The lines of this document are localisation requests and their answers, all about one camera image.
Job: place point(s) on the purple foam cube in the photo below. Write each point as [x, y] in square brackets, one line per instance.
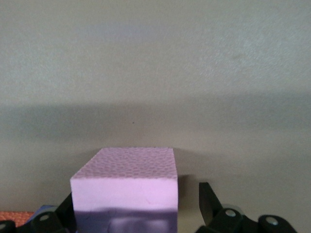
[43, 209]

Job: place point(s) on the pink foam cube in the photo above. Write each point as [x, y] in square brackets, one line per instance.
[124, 189]

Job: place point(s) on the brown table cover sheet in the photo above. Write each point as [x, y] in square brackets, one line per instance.
[155, 60]

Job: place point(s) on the orange foam cube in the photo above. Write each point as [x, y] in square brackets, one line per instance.
[14, 217]

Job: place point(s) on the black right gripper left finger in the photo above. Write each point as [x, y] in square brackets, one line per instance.
[48, 221]

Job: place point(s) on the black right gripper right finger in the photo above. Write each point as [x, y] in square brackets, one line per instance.
[218, 218]

